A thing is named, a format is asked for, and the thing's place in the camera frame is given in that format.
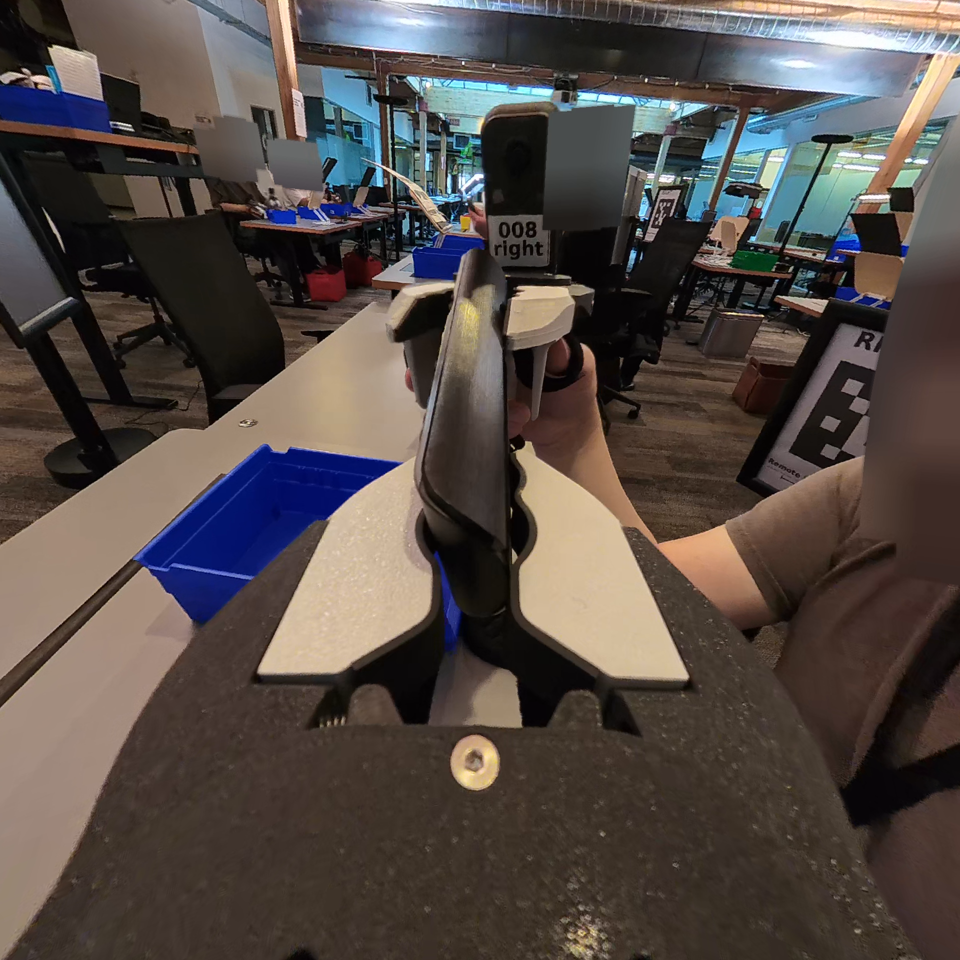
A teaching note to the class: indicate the red bin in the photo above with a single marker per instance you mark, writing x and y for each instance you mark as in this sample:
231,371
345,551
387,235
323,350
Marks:
327,285
363,269

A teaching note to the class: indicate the blue storage box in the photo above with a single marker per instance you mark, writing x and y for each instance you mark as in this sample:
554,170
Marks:
53,108
443,258

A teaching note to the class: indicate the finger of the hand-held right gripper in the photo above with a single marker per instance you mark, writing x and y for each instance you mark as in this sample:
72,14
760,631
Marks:
420,315
543,315

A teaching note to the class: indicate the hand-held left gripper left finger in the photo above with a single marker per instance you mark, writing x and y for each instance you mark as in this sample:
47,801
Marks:
338,615

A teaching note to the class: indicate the wooden background desk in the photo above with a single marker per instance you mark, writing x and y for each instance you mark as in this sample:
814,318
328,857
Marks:
105,138

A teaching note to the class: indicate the person's right hand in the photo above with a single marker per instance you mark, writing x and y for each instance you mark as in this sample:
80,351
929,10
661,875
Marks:
578,435

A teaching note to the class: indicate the black office chair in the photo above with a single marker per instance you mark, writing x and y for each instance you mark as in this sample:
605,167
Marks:
210,308
653,300

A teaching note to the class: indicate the blue plastic bin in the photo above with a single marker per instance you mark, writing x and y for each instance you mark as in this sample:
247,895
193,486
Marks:
255,525

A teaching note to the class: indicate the black remote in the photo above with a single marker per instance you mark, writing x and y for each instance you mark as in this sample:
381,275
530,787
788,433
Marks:
468,435

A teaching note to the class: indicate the black display panel stand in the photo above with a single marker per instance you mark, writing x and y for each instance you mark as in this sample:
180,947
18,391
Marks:
38,285

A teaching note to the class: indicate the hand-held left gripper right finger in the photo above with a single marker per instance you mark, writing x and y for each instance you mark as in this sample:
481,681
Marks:
600,600

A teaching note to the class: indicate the green crate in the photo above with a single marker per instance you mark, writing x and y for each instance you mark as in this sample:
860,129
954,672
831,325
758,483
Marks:
755,261

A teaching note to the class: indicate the silver trash can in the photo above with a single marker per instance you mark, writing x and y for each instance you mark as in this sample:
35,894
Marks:
731,335

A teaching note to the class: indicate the black framed marker sign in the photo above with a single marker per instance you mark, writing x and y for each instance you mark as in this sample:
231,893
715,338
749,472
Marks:
825,405

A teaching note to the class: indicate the person's grey shirt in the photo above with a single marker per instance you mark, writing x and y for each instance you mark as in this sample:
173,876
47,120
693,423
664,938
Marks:
855,630

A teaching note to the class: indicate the person's right forearm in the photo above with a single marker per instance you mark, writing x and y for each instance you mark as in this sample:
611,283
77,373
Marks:
675,548

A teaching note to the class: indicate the brown cardboard box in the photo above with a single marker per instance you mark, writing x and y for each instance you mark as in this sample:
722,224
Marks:
765,387

